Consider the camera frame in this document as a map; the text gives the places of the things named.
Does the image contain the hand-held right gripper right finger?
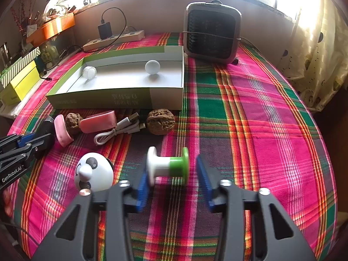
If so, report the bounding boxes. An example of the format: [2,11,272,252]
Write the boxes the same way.
[196,154,317,261]

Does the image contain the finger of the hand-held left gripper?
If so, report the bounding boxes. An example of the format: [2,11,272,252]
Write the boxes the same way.
[0,141,55,169]
[0,133,55,153]

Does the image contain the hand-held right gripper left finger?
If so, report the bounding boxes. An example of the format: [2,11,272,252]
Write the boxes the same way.
[31,169,150,261]

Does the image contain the black object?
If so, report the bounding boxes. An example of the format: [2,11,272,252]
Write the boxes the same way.
[37,119,56,135]

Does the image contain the white and green spool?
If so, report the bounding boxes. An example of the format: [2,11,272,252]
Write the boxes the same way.
[146,146,190,186]

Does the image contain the small brown walnut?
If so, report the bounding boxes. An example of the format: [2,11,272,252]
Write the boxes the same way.
[65,113,84,135]

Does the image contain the white panda toy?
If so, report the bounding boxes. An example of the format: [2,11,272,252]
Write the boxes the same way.
[74,152,114,193]

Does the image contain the salmon pink plastic piece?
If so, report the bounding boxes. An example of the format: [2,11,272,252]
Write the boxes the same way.
[80,110,117,134]

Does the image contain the large brown walnut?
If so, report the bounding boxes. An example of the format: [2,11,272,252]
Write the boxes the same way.
[147,109,176,136]

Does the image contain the white and green cardboard box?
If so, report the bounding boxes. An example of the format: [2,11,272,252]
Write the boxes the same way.
[46,46,185,110]

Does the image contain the yellow green box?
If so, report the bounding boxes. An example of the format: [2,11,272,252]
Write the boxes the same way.
[0,60,41,106]

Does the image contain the green striped box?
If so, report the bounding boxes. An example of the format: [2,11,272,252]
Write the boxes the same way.
[0,47,41,74]

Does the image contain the white ribbed cap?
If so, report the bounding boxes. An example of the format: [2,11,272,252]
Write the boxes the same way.
[82,66,97,80]

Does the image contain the orange box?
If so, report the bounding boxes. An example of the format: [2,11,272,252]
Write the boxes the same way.
[26,12,75,44]

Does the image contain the red flower branches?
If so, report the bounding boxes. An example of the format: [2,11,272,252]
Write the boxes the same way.
[11,0,30,37]

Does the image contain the white egg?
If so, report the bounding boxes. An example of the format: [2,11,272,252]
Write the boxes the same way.
[145,60,161,75]

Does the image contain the black charger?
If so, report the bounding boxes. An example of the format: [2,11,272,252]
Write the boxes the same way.
[98,22,112,40]

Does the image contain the beige power strip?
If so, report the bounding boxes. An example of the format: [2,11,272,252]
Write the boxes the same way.
[82,30,145,52]

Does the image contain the white plastic bag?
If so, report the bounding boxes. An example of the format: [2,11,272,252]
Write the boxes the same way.
[42,0,71,19]

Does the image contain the grey desktop heater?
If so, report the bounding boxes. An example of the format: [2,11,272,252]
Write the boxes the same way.
[183,1,242,64]

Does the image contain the cream patterned curtain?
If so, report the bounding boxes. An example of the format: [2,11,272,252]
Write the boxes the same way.
[277,0,348,112]

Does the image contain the thin black cable with plug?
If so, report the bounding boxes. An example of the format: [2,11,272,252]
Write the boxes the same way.
[39,46,82,81]

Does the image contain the white usb cable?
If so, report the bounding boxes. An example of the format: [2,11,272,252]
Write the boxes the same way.
[94,113,147,146]

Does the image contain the black charger cable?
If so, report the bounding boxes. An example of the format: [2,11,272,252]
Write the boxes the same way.
[101,7,128,45]

